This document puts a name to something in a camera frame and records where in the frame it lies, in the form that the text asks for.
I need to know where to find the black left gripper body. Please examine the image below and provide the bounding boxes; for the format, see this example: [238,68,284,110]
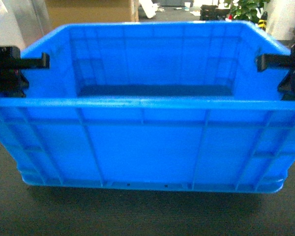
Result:
[0,46,29,98]

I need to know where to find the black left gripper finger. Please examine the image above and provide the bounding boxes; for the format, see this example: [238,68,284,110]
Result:
[19,53,50,69]

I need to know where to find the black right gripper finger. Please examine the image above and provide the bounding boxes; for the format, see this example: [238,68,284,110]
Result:
[257,54,292,72]

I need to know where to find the large blue plastic crate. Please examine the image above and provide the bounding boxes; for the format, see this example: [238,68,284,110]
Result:
[0,21,295,193]

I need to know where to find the brown cardboard box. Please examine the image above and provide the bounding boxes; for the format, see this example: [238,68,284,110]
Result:
[45,0,139,28]

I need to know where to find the yellow black striped bollard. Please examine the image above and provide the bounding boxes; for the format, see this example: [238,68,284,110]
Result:
[257,11,268,31]

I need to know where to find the green potted plant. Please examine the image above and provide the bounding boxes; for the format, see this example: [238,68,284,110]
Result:
[223,0,270,23]

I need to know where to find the white foam piece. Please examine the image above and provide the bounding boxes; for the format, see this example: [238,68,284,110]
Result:
[139,0,158,19]

